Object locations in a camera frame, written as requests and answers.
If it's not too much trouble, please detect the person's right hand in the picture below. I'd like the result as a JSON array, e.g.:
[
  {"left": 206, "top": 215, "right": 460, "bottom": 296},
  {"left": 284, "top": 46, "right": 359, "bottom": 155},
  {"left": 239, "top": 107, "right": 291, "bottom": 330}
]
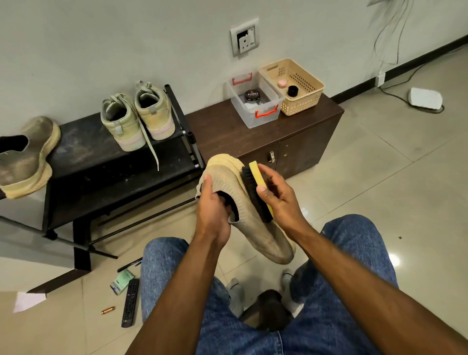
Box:
[{"left": 256, "top": 162, "right": 314, "bottom": 242}]

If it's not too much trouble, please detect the person's left hand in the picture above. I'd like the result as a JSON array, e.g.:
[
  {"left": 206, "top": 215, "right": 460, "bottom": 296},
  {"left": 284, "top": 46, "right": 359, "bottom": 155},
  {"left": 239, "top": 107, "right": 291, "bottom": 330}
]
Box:
[{"left": 195, "top": 173, "right": 234, "bottom": 250}]

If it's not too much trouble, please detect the black orange shoe brush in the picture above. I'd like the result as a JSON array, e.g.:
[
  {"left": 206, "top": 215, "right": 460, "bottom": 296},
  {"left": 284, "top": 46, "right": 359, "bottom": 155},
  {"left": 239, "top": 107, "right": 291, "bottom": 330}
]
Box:
[{"left": 241, "top": 161, "right": 276, "bottom": 224}]

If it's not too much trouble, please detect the worn tan slip-on shoe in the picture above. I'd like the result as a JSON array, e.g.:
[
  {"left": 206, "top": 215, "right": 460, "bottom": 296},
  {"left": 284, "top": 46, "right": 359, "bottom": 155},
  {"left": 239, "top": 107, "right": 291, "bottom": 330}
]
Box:
[
  {"left": 195, "top": 154, "right": 295, "bottom": 265},
  {"left": 0, "top": 116, "right": 62, "bottom": 200}
]

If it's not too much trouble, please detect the clear plastic storage box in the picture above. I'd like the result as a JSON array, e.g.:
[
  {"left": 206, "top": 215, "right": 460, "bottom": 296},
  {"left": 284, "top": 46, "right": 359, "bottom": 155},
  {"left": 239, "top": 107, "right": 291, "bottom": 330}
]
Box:
[{"left": 226, "top": 70, "right": 285, "bottom": 130}]

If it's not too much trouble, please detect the pale green lace-up shoe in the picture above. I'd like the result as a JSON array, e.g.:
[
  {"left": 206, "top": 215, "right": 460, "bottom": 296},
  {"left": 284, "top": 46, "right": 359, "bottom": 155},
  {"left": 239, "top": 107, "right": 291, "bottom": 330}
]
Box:
[
  {"left": 100, "top": 92, "right": 160, "bottom": 171},
  {"left": 134, "top": 81, "right": 177, "bottom": 141}
]

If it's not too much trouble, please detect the beige plastic basket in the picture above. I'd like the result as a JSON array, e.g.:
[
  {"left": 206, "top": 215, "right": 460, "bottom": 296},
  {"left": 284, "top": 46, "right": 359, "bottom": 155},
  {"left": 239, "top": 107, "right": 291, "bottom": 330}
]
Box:
[{"left": 259, "top": 58, "right": 326, "bottom": 117}]

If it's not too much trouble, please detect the person's left forearm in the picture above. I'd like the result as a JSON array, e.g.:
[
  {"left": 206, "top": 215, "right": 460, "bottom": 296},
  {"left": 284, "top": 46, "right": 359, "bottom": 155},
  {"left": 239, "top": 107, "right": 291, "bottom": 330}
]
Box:
[{"left": 128, "top": 237, "right": 231, "bottom": 355}]

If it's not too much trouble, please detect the person's right forearm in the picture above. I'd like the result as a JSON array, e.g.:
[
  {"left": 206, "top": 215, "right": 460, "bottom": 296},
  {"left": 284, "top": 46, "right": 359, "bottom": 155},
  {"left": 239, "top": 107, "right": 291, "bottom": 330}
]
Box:
[{"left": 296, "top": 223, "right": 468, "bottom": 355}]

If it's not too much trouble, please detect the person's left leg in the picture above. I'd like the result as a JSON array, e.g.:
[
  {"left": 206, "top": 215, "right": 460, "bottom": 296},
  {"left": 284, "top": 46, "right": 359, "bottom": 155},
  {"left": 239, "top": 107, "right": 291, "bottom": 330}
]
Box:
[{"left": 140, "top": 236, "right": 282, "bottom": 355}]

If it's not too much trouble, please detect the person's leg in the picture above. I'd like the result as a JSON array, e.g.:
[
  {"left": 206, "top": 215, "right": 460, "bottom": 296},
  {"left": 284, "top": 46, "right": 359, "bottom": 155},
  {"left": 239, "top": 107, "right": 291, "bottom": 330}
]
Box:
[
  {"left": 281, "top": 214, "right": 399, "bottom": 355},
  {"left": 140, "top": 236, "right": 282, "bottom": 355}
]

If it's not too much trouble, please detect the dark brown wooden cabinet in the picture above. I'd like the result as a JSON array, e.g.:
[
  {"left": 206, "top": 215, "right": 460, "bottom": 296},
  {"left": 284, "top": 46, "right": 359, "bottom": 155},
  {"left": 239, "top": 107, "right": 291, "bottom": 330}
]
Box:
[{"left": 186, "top": 93, "right": 345, "bottom": 180}]

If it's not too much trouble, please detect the person's right leg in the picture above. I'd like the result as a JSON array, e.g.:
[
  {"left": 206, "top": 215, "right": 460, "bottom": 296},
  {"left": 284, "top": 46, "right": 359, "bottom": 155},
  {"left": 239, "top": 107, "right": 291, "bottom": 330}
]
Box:
[{"left": 281, "top": 214, "right": 399, "bottom": 355}]

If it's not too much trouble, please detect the black pen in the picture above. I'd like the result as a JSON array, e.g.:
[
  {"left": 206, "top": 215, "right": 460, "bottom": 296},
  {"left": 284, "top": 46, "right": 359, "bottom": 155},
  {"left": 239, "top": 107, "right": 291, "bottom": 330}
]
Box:
[{"left": 117, "top": 256, "right": 143, "bottom": 273}]

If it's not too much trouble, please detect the black metal shoe rack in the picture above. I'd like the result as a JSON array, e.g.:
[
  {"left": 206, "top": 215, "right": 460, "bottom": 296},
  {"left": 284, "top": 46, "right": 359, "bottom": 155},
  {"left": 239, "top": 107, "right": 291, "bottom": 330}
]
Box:
[{"left": 0, "top": 84, "right": 207, "bottom": 294}]

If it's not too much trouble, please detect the black round polish tin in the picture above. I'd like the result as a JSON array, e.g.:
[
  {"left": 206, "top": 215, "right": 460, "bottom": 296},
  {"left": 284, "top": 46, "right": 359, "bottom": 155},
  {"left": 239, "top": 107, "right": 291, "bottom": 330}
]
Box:
[{"left": 243, "top": 88, "right": 263, "bottom": 105}]

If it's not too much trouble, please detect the green paper packet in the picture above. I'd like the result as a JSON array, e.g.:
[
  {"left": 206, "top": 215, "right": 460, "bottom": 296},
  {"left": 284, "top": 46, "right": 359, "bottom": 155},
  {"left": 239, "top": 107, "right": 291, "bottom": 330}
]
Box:
[{"left": 110, "top": 268, "right": 136, "bottom": 296}]

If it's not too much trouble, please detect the black remote control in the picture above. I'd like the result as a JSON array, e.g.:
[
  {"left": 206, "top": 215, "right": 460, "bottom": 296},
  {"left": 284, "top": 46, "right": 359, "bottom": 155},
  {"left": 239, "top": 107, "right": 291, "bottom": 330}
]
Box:
[{"left": 121, "top": 278, "right": 140, "bottom": 328}]

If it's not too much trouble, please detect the white router box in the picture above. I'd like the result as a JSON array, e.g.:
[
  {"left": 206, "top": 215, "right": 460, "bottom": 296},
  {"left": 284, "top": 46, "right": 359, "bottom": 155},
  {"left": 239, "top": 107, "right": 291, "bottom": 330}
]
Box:
[{"left": 408, "top": 87, "right": 445, "bottom": 113}]

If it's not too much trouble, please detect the white paper sheet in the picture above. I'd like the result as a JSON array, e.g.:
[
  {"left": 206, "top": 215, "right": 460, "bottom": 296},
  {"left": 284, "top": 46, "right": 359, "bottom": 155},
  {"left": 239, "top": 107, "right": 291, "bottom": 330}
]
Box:
[{"left": 13, "top": 291, "right": 47, "bottom": 314}]

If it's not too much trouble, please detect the white cable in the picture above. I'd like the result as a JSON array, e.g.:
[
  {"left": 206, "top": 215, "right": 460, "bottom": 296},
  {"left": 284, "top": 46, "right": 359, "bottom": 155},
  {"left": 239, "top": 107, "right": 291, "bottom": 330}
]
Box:
[{"left": 373, "top": 0, "right": 444, "bottom": 114}]

